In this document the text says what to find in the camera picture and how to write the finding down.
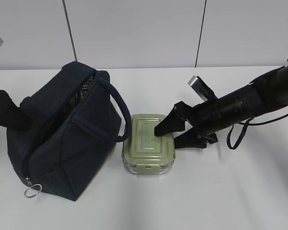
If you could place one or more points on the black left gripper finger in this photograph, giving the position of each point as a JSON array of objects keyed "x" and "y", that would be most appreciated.
[{"x": 11, "y": 116}]

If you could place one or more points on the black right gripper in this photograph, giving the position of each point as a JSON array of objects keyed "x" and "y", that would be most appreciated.
[{"x": 175, "y": 122}]

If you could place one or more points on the green lidded glass container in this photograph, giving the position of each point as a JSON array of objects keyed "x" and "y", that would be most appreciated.
[{"x": 145, "y": 153}]

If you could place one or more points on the navy blue lunch bag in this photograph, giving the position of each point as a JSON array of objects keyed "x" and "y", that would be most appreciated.
[{"x": 77, "y": 118}]

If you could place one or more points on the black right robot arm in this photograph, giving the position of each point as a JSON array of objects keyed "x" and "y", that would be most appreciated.
[{"x": 200, "y": 123}]

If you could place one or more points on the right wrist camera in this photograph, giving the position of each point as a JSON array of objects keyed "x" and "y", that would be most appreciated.
[{"x": 202, "y": 90}]

